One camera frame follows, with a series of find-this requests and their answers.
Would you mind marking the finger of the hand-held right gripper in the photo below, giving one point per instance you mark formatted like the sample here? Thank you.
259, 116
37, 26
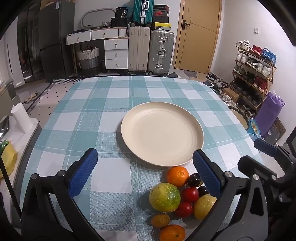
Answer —
266, 148
254, 165

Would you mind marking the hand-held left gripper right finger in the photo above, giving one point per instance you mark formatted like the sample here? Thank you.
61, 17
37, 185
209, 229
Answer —
204, 169

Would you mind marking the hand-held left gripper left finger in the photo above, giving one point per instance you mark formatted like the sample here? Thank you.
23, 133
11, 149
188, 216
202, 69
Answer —
85, 166

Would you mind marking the dark purple plum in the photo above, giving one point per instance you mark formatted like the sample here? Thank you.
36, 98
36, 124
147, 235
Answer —
203, 191
193, 180

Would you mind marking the orange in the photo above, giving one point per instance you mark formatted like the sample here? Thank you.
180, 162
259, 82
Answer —
177, 176
172, 233

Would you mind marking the red cherry tomato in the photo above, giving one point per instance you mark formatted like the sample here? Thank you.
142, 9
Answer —
184, 209
189, 194

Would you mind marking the yellow lemon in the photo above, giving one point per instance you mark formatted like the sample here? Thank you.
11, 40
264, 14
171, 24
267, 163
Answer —
203, 206

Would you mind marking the green yellow citrus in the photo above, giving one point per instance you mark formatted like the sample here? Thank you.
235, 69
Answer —
164, 197

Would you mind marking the cream round plate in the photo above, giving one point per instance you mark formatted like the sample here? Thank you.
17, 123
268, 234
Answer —
161, 134

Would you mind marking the small brown lychee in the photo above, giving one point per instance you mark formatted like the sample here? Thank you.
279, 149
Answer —
160, 220

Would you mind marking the patterned gift bag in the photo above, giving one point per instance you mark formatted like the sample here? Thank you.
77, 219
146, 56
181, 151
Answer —
276, 131

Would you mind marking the blue snack bag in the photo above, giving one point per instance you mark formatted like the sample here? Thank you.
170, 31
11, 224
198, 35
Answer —
254, 127

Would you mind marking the purple bag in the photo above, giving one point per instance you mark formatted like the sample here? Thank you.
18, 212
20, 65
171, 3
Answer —
269, 113

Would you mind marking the round wooden stool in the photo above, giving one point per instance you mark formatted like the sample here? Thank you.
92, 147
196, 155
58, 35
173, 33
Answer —
240, 117

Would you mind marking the teal checked tablecloth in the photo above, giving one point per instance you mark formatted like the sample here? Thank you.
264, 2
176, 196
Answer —
92, 111

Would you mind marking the cardboard box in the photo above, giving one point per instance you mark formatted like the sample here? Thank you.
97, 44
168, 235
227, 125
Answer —
231, 93

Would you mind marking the metal shoe rack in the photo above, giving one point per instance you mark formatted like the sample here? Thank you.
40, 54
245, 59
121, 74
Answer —
253, 78

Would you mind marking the yellow plastic bag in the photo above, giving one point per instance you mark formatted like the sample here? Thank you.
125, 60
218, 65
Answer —
8, 160

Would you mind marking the dotted rug with striped border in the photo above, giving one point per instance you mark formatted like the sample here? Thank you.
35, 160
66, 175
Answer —
48, 97

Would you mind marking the pile of shoes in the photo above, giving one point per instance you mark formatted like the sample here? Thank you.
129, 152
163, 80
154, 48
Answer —
217, 84

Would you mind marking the white paper towel roll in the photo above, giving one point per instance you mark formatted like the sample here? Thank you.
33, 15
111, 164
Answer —
21, 118

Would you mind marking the beige slippers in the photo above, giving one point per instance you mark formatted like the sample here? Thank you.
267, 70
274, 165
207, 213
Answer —
30, 97

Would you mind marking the blue sneakers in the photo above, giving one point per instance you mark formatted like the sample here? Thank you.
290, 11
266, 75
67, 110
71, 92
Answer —
269, 55

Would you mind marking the grey door mat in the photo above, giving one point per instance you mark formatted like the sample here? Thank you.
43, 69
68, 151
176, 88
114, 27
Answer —
190, 74

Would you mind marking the red sneakers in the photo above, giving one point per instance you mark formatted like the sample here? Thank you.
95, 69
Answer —
255, 49

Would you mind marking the dark slipper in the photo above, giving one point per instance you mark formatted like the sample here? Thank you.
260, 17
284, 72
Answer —
172, 75

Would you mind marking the white sneakers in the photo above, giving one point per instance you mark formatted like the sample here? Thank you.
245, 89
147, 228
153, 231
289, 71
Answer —
242, 45

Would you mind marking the woven laundry basket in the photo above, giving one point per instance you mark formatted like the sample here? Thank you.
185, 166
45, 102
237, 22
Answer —
87, 58

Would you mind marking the white drawer cabinet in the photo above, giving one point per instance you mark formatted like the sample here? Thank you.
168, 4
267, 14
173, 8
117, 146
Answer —
116, 53

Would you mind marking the silver suitcase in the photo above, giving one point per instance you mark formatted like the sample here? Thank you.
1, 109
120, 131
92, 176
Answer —
160, 52

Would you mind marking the beige suitcase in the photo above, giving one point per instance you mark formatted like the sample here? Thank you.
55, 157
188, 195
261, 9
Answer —
138, 48

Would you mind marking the dark refrigerator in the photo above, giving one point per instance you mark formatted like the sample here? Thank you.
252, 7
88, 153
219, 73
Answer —
55, 39

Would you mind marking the wooden door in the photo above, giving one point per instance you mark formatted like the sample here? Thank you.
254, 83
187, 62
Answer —
198, 34

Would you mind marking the white desk with drawers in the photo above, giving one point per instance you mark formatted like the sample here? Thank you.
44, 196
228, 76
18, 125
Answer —
92, 34

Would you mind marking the black storage box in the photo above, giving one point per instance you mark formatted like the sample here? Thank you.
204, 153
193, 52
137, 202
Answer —
120, 22

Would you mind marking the oval white hoop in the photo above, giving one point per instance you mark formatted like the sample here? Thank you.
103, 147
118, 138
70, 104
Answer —
84, 17

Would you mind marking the yellow shoe box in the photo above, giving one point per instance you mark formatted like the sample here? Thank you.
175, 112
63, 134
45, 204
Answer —
161, 26

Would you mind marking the red black shoe box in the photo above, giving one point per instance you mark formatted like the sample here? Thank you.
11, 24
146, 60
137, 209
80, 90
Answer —
160, 16

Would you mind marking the green suitcase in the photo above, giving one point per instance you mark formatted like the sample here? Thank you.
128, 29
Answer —
141, 11

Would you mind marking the white light switch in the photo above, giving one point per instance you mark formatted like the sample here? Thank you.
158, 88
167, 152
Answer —
256, 30

